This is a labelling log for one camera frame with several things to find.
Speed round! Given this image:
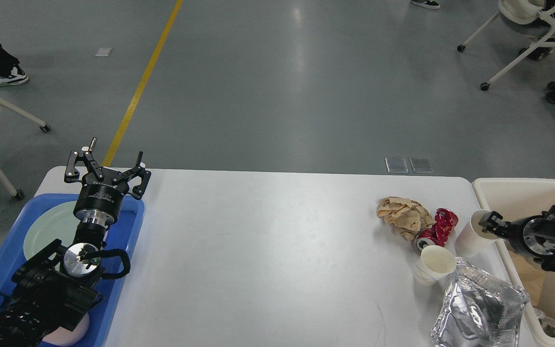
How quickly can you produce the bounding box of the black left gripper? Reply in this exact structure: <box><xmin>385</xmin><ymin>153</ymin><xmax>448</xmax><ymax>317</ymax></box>
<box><xmin>64</xmin><ymin>138</ymin><xmax>152</xmax><ymax>226</ymax></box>

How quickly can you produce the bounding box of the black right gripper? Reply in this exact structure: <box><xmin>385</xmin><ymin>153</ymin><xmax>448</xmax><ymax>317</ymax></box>
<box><xmin>479</xmin><ymin>211</ymin><xmax>548</xmax><ymax>262</ymax></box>

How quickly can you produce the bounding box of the white paper cup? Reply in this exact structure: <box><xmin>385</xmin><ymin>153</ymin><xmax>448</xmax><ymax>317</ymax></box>
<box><xmin>412</xmin><ymin>245</ymin><xmax>457</xmax><ymax>286</ymax></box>
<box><xmin>454</xmin><ymin>210</ymin><xmax>500</xmax><ymax>257</ymax></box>

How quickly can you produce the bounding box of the mint green plate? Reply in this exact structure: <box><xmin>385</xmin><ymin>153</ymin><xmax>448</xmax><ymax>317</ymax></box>
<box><xmin>23</xmin><ymin>201</ymin><xmax>81</xmax><ymax>260</ymax></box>

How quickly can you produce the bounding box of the red wrapper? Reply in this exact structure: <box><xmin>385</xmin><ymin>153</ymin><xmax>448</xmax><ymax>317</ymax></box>
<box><xmin>412</xmin><ymin>208</ymin><xmax>459</xmax><ymax>252</ymax></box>

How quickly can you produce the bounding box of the brown paper bag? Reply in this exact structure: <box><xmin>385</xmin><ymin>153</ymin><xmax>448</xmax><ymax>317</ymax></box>
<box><xmin>509</xmin><ymin>251</ymin><xmax>547</xmax><ymax>307</ymax></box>

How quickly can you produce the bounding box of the brown paper ball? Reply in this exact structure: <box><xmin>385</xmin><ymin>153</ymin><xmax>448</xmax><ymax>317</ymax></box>
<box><xmin>376</xmin><ymin>196</ymin><xmax>436</xmax><ymax>241</ymax></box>

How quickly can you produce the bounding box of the pink HOME mug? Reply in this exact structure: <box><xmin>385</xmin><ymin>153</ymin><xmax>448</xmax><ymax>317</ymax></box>
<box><xmin>42</xmin><ymin>313</ymin><xmax>91</xmax><ymax>347</ymax></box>

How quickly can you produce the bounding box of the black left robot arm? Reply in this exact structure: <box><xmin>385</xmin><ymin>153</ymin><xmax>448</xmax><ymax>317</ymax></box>
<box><xmin>0</xmin><ymin>138</ymin><xmax>151</xmax><ymax>347</ymax></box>

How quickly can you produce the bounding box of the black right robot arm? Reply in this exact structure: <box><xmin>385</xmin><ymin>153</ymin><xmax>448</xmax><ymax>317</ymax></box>
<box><xmin>476</xmin><ymin>204</ymin><xmax>555</xmax><ymax>272</ymax></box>

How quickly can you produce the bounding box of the crumpled aluminium foil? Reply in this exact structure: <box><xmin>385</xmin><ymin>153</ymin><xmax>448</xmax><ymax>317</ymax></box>
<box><xmin>430</xmin><ymin>257</ymin><xmax>530</xmax><ymax>347</ymax></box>

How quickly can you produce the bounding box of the beige plastic bin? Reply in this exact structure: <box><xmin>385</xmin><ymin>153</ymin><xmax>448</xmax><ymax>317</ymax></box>
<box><xmin>472</xmin><ymin>178</ymin><xmax>555</xmax><ymax>347</ymax></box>

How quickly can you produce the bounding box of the floor outlet plate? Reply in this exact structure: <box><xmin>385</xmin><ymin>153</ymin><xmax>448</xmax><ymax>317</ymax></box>
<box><xmin>384</xmin><ymin>157</ymin><xmax>409</xmax><ymax>174</ymax></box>
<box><xmin>409</xmin><ymin>156</ymin><xmax>434</xmax><ymax>173</ymax></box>

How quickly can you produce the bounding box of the white office chair right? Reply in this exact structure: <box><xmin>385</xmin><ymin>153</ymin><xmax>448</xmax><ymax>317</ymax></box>
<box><xmin>457</xmin><ymin>0</ymin><xmax>555</xmax><ymax>92</ymax></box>

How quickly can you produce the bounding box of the person in jeans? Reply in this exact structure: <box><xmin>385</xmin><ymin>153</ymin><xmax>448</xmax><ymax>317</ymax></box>
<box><xmin>410</xmin><ymin>0</ymin><xmax>440</xmax><ymax>10</ymax></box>

